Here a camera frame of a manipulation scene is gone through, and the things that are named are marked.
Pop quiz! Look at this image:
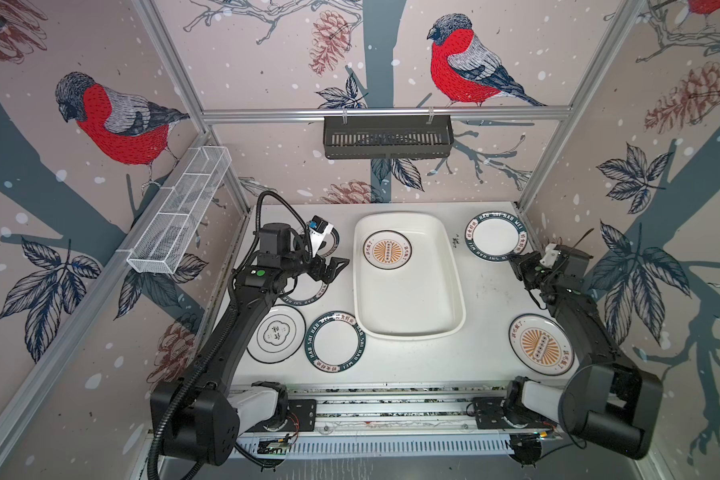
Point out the orange sunburst plate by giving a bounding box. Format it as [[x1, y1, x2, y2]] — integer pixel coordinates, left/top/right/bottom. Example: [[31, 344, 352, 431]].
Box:
[[362, 230, 412, 270], [508, 313, 575, 376]]

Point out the white plate flower outline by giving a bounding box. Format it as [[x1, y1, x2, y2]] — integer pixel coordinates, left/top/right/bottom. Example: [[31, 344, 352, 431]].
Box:
[[247, 305, 306, 364]]

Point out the black hanging wire basket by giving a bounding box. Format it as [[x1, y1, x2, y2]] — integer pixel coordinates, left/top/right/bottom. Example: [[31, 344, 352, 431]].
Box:
[[323, 115, 454, 160]]

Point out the horizontal aluminium frame bar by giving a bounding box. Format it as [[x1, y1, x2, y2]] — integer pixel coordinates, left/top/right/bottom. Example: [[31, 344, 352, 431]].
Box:
[[201, 106, 572, 125]]

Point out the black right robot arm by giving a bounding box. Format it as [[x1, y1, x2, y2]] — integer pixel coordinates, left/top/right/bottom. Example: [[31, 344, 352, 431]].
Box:
[[503, 246, 663, 460]]

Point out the green rim plate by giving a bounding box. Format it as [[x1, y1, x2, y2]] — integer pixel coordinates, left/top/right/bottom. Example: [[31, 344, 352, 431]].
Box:
[[465, 211, 528, 262], [280, 276, 328, 307], [304, 311, 366, 374]]

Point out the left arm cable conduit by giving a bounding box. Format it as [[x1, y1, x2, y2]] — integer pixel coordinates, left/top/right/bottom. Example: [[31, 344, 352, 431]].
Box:
[[146, 190, 313, 480]]

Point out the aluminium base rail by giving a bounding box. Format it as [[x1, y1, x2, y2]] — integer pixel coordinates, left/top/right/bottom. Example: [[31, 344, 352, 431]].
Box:
[[239, 382, 561, 460]]

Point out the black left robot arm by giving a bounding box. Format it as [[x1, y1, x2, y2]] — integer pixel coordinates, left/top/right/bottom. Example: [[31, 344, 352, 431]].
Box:
[[147, 216, 349, 479]]

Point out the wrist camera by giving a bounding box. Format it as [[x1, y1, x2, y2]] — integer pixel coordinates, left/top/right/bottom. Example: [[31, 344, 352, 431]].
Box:
[[540, 243, 561, 269], [308, 215, 333, 256]]

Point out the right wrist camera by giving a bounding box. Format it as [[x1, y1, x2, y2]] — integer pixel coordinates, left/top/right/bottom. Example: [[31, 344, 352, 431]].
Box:
[[540, 243, 561, 269]]

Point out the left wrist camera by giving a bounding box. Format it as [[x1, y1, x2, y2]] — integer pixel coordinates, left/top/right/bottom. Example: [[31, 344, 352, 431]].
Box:
[[308, 215, 333, 256]]

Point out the green rim plate front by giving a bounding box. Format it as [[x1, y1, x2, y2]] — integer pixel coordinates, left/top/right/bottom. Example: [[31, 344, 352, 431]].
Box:
[[304, 311, 366, 374]]

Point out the white mesh wall shelf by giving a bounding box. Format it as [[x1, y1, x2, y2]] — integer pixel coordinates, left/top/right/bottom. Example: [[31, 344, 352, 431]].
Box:
[[127, 146, 231, 274]]

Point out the green rim plate under gripper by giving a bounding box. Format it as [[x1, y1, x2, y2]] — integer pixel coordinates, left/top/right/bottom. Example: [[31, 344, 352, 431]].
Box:
[[280, 276, 328, 307]]

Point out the white plastic bin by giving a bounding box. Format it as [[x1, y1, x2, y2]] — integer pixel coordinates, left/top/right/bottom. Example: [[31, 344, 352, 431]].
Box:
[[352, 211, 466, 341]]

